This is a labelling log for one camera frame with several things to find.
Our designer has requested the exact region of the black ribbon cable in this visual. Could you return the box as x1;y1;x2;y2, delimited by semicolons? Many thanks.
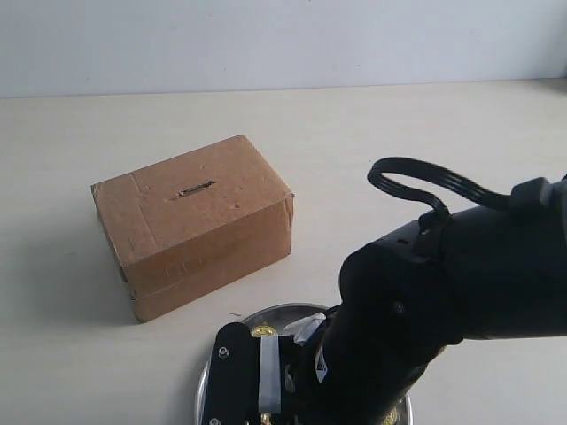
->
367;157;510;222

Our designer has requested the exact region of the gold coin back left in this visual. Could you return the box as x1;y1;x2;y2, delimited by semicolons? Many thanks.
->
251;325;277;337

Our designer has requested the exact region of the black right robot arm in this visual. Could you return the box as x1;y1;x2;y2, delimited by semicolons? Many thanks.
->
252;178;566;424

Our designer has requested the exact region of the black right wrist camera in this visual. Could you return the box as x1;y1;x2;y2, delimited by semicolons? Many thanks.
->
198;322;283;424

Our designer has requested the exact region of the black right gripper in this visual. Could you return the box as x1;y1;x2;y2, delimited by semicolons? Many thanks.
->
247;309;346;425

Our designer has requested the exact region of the round steel plate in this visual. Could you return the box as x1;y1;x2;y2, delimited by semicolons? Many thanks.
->
194;303;414;425

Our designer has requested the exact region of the brown cardboard slot box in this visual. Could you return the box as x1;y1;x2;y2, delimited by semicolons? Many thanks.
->
91;135;293;322

